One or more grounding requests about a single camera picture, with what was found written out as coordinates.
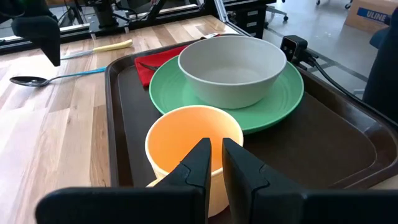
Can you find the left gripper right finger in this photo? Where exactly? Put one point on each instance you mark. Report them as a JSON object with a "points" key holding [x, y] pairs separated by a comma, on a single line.
{"points": [[242, 174]]}

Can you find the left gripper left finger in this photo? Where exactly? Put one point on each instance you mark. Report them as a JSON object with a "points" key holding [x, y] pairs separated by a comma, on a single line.
{"points": [[196, 171]]}

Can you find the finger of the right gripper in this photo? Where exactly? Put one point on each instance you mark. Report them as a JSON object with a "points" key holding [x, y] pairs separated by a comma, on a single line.
{"points": [[53, 49]]}

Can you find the orange mug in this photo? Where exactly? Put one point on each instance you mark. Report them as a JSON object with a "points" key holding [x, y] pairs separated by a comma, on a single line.
{"points": [[174, 137]]}

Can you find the green plate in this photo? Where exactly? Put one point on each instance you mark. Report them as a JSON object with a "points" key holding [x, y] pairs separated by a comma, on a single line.
{"points": [[273, 102]]}

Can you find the light grey bowl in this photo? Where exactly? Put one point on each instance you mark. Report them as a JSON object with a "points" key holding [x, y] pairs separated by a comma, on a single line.
{"points": [[230, 90]]}

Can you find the red cloth napkin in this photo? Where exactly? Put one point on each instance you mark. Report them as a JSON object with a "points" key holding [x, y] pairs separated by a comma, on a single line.
{"points": [[164, 56]]}

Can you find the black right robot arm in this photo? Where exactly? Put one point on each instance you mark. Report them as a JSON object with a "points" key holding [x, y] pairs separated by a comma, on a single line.
{"points": [[104, 12]]}

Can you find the brown plastic tray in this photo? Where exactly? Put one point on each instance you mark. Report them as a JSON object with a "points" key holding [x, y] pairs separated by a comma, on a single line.
{"points": [[311, 140]]}

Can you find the black drawer cabinet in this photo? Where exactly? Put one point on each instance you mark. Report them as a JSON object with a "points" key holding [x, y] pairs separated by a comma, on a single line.
{"points": [[248, 18]]}

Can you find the dark blue office chair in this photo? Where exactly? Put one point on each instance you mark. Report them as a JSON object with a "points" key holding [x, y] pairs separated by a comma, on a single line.
{"points": [[384, 77]]}

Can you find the brown cardboard box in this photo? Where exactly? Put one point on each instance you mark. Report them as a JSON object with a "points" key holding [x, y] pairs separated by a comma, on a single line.
{"points": [[367, 15]]}

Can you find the small black camera box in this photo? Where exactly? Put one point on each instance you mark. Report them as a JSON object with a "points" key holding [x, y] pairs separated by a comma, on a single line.
{"points": [[293, 48]]}

